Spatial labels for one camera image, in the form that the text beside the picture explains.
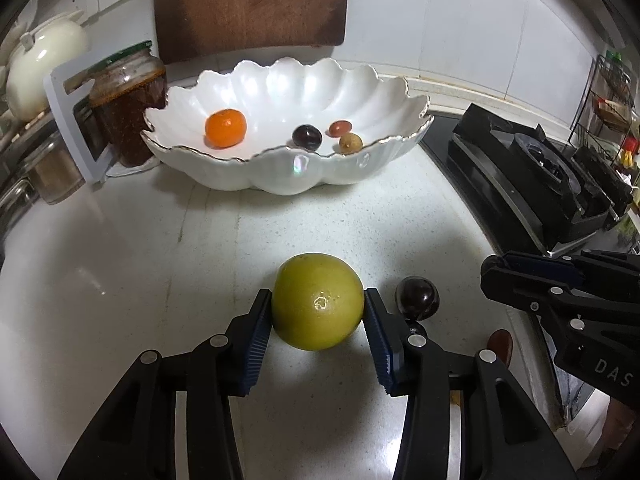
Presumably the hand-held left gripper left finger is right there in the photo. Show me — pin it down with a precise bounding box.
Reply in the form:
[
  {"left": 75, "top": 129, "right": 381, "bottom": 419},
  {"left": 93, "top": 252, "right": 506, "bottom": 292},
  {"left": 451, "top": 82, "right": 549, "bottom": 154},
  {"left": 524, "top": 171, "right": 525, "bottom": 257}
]
[{"left": 57, "top": 287, "right": 273, "bottom": 480}]

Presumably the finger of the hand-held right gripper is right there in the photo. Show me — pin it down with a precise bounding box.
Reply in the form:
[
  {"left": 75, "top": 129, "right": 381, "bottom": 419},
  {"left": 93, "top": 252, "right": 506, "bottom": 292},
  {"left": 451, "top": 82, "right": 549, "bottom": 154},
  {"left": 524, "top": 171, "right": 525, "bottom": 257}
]
[
  {"left": 481, "top": 280, "right": 640, "bottom": 327},
  {"left": 481, "top": 250, "right": 640, "bottom": 285}
]

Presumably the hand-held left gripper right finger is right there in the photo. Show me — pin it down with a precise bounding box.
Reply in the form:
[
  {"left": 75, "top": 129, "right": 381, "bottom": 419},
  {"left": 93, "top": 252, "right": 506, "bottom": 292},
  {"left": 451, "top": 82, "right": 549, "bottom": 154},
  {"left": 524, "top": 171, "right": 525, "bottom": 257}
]
[{"left": 363, "top": 287, "right": 579, "bottom": 480}]

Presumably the green citrus fruit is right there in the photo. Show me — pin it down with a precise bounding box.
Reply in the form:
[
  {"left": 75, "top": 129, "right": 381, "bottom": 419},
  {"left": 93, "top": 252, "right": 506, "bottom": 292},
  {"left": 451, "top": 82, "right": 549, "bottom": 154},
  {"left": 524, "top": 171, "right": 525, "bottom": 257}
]
[{"left": 271, "top": 253, "right": 365, "bottom": 351}]

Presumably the orange mandarin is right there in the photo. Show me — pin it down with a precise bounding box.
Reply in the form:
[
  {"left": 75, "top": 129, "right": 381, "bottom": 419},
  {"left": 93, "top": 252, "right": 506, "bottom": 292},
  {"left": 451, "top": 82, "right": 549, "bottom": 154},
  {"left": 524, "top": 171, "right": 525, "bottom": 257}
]
[{"left": 204, "top": 109, "right": 249, "bottom": 149}]

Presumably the white scalloped bowl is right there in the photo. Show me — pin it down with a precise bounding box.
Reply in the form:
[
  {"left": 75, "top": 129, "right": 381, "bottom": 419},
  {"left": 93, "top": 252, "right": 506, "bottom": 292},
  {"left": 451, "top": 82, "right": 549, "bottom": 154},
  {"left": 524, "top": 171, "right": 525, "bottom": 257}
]
[{"left": 141, "top": 56, "right": 435, "bottom": 195}]

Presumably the dark purple grape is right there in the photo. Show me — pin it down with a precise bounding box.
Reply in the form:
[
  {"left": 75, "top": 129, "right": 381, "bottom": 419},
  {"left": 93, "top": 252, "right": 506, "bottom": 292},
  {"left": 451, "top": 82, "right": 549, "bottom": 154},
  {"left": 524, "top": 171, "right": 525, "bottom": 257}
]
[{"left": 394, "top": 276, "right": 441, "bottom": 322}]

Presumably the black burner grate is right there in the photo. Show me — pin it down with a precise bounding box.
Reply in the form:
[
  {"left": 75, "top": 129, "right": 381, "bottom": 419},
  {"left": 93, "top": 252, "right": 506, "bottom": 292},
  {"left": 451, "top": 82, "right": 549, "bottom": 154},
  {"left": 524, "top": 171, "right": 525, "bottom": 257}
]
[
  {"left": 447, "top": 103, "right": 618, "bottom": 256},
  {"left": 575, "top": 149, "right": 635, "bottom": 217}
]

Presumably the black glass gas hob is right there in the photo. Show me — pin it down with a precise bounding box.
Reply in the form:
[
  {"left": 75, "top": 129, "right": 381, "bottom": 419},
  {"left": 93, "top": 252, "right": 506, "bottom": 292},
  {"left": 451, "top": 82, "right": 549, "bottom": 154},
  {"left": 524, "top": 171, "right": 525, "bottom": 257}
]
[{"left": 420, "top": 110, "right": 640, "bottom": 431}]

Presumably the glass jar of dark sauce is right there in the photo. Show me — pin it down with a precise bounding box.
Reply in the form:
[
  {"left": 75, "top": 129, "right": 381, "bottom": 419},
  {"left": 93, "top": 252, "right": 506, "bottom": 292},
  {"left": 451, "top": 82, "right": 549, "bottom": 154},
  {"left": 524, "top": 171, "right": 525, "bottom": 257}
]
[{"left": 87, "top": 41, "right": 168, "bottom": 167}]

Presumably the metallic tin jar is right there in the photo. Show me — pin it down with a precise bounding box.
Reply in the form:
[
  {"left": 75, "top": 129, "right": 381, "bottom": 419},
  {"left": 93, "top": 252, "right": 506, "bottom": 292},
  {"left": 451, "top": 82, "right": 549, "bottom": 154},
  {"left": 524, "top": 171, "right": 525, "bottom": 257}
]
[{"left": 20, "top": 145, "right": 86, "bottom": 206}]

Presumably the metal corner shelf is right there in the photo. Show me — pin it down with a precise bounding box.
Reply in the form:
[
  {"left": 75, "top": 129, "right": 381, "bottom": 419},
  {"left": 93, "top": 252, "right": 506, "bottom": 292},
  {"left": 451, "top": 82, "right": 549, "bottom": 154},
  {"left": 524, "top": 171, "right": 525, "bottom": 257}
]
[{"left": 0, "top": 105, "right": 56, "bottom": 241}]

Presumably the white plastic stand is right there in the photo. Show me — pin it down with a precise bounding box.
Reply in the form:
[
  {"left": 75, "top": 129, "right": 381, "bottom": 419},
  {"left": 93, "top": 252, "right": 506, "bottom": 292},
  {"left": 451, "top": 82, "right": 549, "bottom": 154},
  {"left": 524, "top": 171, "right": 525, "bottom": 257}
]
[{"left": 42, "top": 56, "right": 118, "bottom": 184}]

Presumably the large wooden cutting board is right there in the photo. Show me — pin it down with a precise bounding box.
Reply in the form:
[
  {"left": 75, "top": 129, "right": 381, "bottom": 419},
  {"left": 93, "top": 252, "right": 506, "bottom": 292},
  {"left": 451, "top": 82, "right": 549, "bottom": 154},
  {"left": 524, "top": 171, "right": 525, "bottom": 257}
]
[{"left": 151, "top": 0, "right": 351, "bottom": 65}]

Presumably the cream ceramic pot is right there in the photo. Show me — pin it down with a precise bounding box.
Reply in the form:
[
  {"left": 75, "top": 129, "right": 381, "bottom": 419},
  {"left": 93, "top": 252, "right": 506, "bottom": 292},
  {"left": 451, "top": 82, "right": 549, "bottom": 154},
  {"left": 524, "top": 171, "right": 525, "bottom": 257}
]
[{"left": 6, "top": 11, "right": 91, "bottom": 122}]

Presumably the black wire spice rack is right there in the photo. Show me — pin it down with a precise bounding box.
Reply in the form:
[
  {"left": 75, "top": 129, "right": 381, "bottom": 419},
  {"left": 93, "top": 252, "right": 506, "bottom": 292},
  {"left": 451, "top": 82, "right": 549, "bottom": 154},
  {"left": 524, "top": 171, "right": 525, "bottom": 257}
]
[{"left": 570, "top": 52, "right": 640, "bottom": 161}]

